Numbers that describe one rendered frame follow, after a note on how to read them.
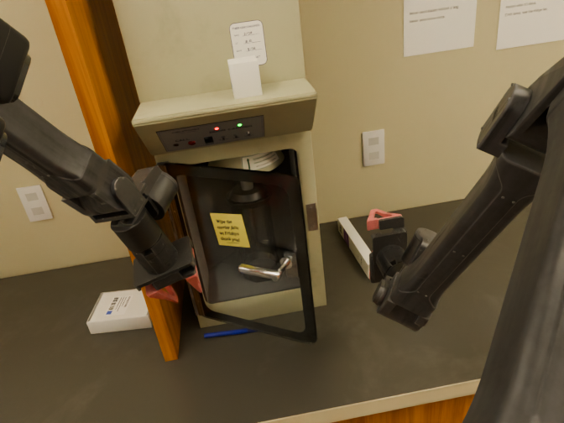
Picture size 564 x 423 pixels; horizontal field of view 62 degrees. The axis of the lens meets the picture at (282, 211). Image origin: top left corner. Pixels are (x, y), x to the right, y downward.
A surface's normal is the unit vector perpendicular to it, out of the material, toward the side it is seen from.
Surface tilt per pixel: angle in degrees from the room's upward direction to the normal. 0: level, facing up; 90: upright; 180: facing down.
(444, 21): 90
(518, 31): 90
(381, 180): 90
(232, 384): 0
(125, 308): 0
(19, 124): 79
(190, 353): 0
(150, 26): 90
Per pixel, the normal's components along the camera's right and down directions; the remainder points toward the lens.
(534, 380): 0.06, -0.40
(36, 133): 0.87, -0.07
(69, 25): 0.13, 0.47
